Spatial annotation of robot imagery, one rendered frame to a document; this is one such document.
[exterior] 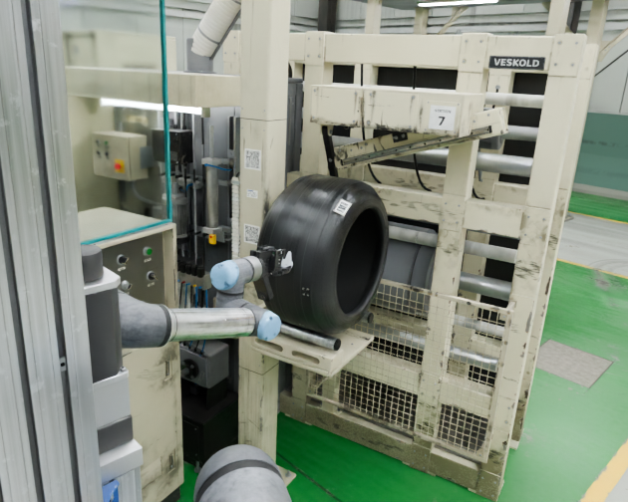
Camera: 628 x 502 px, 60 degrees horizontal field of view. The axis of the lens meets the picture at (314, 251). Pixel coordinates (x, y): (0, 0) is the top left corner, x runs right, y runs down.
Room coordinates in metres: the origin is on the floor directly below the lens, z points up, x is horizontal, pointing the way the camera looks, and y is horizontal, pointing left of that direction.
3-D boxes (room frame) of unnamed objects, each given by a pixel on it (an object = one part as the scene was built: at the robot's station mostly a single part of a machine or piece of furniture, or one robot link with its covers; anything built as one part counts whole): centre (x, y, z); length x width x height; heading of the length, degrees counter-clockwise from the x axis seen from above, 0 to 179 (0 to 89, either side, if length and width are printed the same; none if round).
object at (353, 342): (1.97, -0.02, 0.80); 0.37 x 0.36 x 0.02; 150
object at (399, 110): (2.17, -0.28, 1.71); 0.61 x 0.25 x 0.15; 60
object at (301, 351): (1.85, 0.05, 0.84); 0.36 x 0.09 x 0.06; 60
